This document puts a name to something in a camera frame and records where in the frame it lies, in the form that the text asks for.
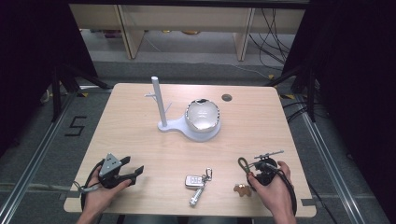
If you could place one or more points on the person's left hand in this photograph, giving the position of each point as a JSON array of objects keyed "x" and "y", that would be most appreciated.
[{"x": 95, "y": 196}]

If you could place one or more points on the beige wooden desk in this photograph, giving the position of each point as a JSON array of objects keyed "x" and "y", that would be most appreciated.
[{"x": 186, "y": 18}]

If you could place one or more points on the black curtain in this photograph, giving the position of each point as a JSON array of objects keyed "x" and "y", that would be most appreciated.
[
  {"x": 28, "y": 62},
  {"x": 355, "y": 77}
]

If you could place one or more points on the person's right hand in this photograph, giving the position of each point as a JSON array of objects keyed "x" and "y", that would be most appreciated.
[{"x": 277, "y": 196}]

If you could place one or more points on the black metal stand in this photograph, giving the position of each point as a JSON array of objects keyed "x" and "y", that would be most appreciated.
[
  {"x": 62, "y": 87},
  {"x": 306, "y": 90}
]

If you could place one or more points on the white key holder stand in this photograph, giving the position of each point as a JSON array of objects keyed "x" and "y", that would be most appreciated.
[{"x": 162, "y": 109}]

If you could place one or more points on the aluminium floor rail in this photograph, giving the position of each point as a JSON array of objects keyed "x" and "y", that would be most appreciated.
[
  {"x": 37, "y": 152},
  {"x": 330, "y": 168}
]

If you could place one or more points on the round grey table grommet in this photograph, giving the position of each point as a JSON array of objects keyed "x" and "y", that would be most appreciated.
[{"x": 227, "y": 97}]

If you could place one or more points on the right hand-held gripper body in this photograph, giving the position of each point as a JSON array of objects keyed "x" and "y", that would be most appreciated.
[{"x": 267, "y": 171}]

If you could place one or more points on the white bowl patterned rim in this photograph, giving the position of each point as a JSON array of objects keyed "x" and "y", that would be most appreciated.
[{"x": 202, "y": 116}]

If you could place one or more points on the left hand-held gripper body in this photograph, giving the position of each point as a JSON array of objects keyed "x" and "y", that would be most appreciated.
[{"x": 109, "y": 166}]

